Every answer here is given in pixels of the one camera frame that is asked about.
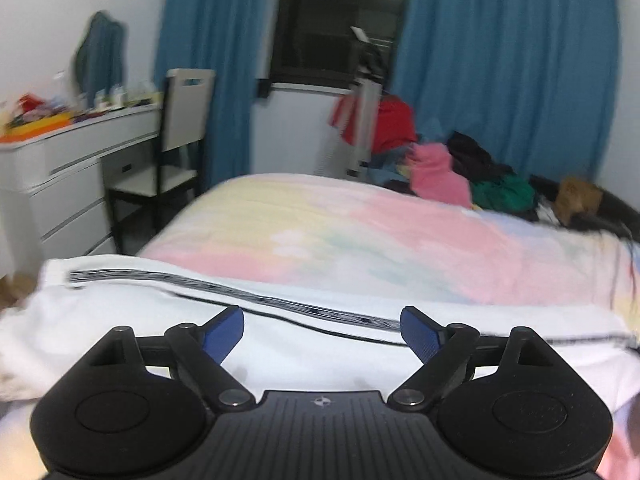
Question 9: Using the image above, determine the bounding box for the green garment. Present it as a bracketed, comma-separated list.
[469, 174, 539, 212]

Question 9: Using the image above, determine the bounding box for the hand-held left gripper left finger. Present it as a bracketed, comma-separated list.
[75, 305, 254, 409]

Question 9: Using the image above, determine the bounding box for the wavy-edged mirror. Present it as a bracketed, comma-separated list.
[74, 10, 127, 99]

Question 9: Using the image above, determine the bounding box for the white dresser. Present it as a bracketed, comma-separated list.
[0, 102, 164, 279]

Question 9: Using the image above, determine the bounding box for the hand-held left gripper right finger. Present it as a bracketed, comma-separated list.
[387, 305, 572, 410]

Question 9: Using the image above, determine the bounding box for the dark window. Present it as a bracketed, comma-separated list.
[267, 0, 417, 94]

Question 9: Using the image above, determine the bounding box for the row of small bottles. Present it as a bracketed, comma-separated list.
[92, 82, 157, 110]

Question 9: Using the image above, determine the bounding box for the black clothes pile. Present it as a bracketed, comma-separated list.
[444, 130, 517, 184]

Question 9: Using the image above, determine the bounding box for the bed with pastel sheet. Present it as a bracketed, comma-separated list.
[0, 172, 640, 480]

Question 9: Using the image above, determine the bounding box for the orange tray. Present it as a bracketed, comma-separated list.
[0, 112, 74, 142]

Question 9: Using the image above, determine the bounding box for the wide blue curtain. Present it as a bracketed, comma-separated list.
[389, 0, 622, 187]

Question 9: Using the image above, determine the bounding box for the pink garment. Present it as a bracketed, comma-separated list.
[404, 142, 474, 209]

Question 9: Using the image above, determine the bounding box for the narrow blue curtain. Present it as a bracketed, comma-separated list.
[153, 0, 287, 189]

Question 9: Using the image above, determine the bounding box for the white chair with black frame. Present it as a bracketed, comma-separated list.
[104, 67, 217, 257]

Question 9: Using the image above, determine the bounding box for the white towel with black stripes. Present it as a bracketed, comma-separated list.
[0, 256, 640, 413]

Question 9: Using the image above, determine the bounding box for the red garment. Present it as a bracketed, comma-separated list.
[328, 92, 419, 157]

